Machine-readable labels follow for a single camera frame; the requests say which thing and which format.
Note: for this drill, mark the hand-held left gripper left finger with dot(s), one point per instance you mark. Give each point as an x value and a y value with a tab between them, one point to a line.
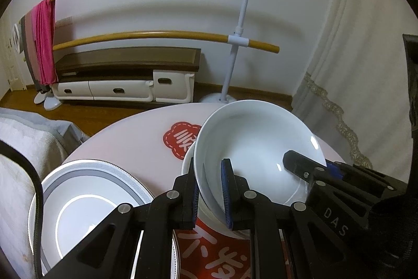
195	194

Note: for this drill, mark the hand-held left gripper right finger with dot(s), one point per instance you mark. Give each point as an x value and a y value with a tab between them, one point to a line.
225	187

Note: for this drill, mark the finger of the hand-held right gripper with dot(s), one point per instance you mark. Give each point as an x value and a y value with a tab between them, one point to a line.
300	164
359	176

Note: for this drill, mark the large plain white bowl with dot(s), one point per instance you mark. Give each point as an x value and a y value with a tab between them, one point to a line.
258	141
209	217

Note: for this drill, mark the grey rimmed white plate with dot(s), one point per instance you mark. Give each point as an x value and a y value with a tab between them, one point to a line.
81	187

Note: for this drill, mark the white curtain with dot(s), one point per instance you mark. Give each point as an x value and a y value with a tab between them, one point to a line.
359	53

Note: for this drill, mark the white and brown low cabinet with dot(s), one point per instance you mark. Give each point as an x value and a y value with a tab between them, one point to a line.
130	61

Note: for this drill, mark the bed with white blanket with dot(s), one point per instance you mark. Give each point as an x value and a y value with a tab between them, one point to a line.
19	161

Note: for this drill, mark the pink towel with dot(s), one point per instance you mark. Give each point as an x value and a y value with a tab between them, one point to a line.
45	43

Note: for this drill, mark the white door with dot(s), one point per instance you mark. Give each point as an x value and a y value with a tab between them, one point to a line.
14	69

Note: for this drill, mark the brown towel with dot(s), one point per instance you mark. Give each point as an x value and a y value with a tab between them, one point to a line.
31	47

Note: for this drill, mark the white fan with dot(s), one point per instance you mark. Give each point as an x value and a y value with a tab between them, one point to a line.
18	38

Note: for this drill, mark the wall socket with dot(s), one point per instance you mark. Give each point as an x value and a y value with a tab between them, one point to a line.
64	21

